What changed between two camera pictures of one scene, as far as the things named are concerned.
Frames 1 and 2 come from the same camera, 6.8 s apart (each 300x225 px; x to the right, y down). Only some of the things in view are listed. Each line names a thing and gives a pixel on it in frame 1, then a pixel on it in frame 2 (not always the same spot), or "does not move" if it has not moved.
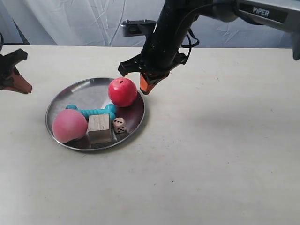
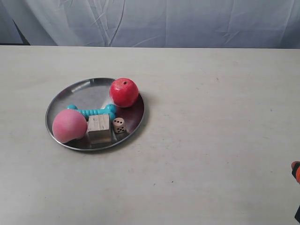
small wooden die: x=119 y=123 does not move
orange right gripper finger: x=148 y=80 → x=295 y=166
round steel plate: x=93 y=93 does not move
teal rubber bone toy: x=110 y=109 does not move
